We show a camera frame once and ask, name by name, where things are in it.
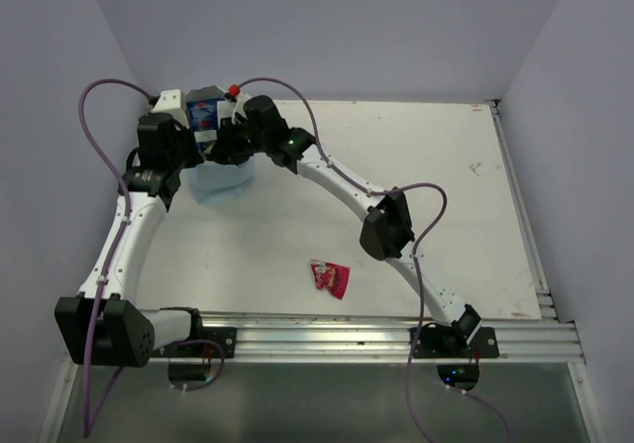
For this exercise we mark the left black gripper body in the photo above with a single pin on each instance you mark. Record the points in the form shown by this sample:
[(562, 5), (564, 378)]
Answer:
[(185, 151)]

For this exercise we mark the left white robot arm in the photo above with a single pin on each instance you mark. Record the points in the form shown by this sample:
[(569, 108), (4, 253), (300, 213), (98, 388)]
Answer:
[(101, 325)]

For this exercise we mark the light blue paper bag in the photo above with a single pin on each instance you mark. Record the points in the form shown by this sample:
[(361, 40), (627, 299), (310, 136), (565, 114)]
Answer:
[(210, 182)]

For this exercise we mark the aluminium rail frame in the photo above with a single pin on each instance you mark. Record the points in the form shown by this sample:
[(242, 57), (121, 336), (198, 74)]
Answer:
[(248, 265)]

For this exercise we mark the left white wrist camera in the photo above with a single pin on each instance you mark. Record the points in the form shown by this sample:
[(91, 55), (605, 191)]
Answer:
[(172, 102)]

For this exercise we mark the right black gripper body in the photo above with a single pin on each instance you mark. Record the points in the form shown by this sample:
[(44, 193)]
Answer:
[(241, 142)]

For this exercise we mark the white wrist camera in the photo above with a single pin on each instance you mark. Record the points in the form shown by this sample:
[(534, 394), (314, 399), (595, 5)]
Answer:
[(172, 102), (232, 107)]

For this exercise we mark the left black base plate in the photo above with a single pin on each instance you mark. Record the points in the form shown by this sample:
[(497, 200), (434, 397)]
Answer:
[(203, 344)]

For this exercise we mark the blue snack bag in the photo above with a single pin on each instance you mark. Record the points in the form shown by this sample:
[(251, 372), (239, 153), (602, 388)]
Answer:
[(204, 123)]

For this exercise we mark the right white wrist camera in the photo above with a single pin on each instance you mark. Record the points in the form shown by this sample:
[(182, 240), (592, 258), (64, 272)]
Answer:
[(232, 107)]

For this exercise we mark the red candy packet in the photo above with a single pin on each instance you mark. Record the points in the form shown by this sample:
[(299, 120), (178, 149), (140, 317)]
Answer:
[(331, 277)]

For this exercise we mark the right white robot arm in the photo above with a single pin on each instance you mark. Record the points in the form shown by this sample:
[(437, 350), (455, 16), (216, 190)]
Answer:
[(387, 232)]

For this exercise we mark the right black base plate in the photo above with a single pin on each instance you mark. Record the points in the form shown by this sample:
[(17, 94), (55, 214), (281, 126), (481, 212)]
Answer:
[(436, 342)]

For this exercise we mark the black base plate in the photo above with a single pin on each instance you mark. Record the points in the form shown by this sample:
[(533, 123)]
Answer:
[(203, 344), (436, 342)]

